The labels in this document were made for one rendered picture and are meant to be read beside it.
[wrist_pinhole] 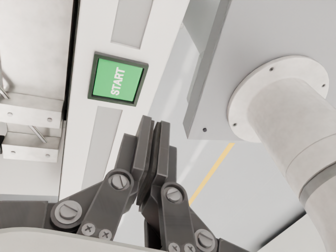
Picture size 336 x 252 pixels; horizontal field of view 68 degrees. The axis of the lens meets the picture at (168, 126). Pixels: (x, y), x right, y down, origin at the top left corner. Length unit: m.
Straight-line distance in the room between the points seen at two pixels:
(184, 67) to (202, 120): 0.97
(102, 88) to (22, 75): 0.14
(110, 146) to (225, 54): 0.22
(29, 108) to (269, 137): 0.35
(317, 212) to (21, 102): 0.41
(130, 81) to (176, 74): 1.16
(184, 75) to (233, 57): 1.04
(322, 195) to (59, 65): 0.37
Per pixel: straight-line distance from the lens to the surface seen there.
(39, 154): 0.45
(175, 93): 1.51
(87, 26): 0.26
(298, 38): 0.46
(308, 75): 0.50
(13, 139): 0.46
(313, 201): 0.36
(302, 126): 0.39
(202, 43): 0.66
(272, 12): 0.42
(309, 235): 3.45
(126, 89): 0.28
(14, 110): 0.40
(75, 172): 0.40
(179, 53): 1.38
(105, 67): 0.27
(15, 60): 0.39
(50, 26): 0.35
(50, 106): 0.39
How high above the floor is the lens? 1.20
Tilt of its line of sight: 46 degrees down
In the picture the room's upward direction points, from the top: 167 degrees clockwise
